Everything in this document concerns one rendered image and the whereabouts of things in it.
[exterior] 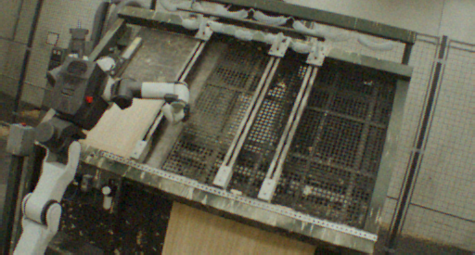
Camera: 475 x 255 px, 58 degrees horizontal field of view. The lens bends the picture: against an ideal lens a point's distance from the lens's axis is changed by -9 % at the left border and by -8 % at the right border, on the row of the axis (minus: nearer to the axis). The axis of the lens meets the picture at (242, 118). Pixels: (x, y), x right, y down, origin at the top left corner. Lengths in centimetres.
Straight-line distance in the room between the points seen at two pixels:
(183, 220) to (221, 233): 25
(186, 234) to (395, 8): 551
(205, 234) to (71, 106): 111
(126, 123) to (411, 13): 541
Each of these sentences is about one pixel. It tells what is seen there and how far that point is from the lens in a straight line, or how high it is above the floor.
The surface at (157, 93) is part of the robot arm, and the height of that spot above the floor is 134.
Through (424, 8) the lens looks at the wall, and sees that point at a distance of 746.
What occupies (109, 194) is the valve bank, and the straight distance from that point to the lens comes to 271.
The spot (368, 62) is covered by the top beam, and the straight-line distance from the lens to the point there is 309.
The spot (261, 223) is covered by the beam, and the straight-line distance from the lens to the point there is 247.
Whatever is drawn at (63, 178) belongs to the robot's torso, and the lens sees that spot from 248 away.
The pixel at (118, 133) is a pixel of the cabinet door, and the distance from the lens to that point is 294.
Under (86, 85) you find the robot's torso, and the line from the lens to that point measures 236.
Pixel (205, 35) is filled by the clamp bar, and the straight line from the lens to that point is 324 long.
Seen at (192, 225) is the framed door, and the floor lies 59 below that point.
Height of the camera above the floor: 145
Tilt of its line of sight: 3 degrees down
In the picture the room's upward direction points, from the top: 14 degrees clockwise
